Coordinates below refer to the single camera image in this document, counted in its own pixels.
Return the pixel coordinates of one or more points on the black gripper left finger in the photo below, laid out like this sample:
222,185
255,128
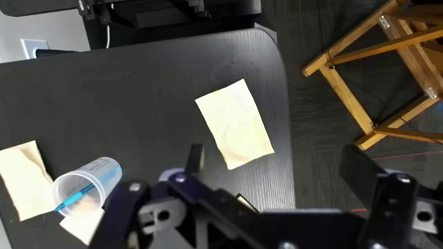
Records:
184,203

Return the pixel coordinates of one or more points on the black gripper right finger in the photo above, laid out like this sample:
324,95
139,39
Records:
392,208

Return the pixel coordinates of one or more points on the blue pen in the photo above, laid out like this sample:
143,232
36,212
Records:
73,200

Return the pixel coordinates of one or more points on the clear plastic cup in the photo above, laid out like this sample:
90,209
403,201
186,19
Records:
98,174

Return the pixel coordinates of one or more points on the beige paper napkin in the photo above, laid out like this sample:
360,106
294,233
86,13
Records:
83,226
22,185
235,125

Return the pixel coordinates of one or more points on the wooden folding chair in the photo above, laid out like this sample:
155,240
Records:
350,99

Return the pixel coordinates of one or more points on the black rounded table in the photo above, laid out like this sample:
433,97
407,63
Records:
115,102

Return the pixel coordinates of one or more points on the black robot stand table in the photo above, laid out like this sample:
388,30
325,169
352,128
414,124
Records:
184,19

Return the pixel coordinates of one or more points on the white wall outlet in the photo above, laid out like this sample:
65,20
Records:
33,48

